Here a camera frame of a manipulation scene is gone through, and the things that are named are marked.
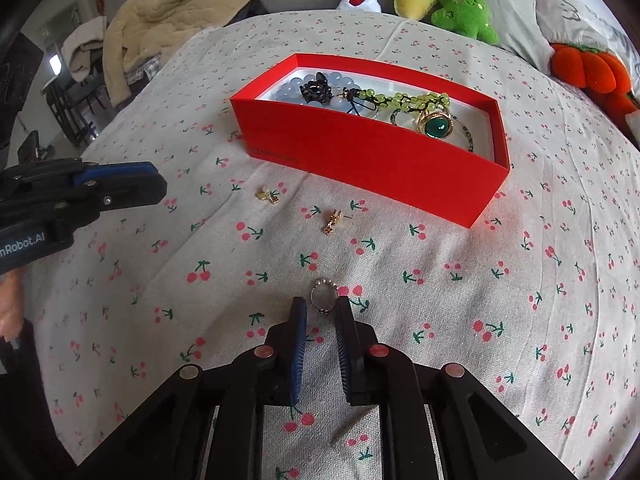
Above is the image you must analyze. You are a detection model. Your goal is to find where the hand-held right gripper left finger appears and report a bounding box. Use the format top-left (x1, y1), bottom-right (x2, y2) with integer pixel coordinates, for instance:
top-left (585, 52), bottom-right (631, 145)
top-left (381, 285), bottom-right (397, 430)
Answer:
top-left (75, 296), bottom-right (308, 480)

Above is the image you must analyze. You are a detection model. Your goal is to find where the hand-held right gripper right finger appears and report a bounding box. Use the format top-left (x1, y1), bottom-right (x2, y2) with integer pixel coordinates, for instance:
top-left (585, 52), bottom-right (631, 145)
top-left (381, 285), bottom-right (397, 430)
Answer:
top-left (333, 296), bottom-right (576, 480)

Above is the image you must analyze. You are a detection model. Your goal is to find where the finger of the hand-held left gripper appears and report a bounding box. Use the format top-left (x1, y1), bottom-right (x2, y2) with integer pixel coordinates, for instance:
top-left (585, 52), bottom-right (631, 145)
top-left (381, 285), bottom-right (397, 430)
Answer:
top-left (75, 174), bottom-right (169, 226)
top-left (72, 161), bottom-right (157, 186)

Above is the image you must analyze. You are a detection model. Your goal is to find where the silver beaded ring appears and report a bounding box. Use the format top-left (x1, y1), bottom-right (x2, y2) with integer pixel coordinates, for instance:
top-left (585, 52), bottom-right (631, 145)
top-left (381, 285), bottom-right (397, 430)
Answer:
top-left (309, 278), bottom-right (340, 317)

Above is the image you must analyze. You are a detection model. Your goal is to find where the blue bead bracelet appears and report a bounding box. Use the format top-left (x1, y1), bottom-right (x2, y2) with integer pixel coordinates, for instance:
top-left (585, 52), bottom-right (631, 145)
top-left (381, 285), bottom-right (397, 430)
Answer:
top-left (272, 72), bottom-right (359, 114)

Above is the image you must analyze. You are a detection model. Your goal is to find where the red cardboard box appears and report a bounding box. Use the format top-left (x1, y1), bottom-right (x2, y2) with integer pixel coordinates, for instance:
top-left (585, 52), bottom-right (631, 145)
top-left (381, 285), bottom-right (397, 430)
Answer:
top-left (229, 52), bottom-right (511, 229)

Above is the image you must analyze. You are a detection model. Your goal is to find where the black flower charm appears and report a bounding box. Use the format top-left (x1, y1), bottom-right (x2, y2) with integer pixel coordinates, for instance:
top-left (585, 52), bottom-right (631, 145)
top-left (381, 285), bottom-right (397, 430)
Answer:
top-left (299, 73), bottom-right (334, 107)

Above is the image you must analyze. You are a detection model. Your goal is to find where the gold green gem ring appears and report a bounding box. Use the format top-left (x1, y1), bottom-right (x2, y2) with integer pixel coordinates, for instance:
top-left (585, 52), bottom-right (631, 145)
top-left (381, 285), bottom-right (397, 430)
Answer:
top-left (414, 105), bottom-right (457, 139)

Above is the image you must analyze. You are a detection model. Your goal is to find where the green bead bracelet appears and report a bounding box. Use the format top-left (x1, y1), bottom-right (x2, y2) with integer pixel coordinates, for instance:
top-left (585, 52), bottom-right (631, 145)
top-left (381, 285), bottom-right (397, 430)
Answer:
top-left (349, 87), bottom-right (452, 117)

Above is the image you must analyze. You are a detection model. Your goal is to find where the person's left hand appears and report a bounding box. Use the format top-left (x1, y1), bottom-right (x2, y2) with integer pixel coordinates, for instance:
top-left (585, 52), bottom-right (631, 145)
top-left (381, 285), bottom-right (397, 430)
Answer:
top-left (0, 264), bottom-right (27, 342)

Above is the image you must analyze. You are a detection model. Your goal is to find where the black chair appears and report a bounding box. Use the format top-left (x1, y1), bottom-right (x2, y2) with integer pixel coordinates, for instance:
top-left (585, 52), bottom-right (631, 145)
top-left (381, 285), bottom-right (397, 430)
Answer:
top-left (42, 74), bottom-right (109, 147)

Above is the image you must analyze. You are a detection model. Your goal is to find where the plaid cloth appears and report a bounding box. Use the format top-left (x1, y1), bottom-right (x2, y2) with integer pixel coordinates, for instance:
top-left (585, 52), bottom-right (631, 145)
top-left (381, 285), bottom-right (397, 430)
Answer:
top-left (124, 57), bottom-right (164, 87)

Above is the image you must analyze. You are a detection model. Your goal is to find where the beige garment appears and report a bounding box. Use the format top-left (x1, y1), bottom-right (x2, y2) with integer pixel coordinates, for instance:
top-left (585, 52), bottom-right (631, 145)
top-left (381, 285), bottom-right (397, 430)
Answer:
top-left (61, 16), bottom-right (109, 82)

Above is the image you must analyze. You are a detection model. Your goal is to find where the cherry print bedsheet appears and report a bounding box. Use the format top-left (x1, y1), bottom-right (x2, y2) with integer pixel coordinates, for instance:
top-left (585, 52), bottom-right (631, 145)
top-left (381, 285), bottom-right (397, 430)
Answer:
top-left (30, 10), bottom-right (640, 480)

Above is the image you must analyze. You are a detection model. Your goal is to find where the beige quilted blanket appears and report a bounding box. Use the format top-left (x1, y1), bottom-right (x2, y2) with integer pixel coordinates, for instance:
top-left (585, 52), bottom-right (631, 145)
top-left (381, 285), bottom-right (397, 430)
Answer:
top-left (102, 0), bottom-right (284, 107)

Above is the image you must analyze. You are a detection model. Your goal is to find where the green plush toy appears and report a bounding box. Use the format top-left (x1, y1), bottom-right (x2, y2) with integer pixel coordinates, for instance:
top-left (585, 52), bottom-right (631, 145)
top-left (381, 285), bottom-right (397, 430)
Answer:
top-left (430, 0), bottom-right (500, 45)

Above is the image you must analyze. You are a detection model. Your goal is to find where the orange pumpkin plush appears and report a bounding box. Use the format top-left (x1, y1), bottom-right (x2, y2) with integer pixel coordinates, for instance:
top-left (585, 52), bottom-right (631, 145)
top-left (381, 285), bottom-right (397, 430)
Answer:
top-left (549, 41), bottom-right (640, 127)

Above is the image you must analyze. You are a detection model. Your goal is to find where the grey pillow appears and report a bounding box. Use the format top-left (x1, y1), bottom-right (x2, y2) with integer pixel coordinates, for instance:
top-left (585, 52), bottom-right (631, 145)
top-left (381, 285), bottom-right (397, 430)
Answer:
top-left (260, 0), bottom-right (552, 70)

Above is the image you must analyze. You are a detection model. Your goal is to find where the white printed pillow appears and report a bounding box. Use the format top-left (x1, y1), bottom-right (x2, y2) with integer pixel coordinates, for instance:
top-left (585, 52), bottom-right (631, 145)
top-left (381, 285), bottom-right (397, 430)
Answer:
top-left (534, 0), bottom-right (640, 92)

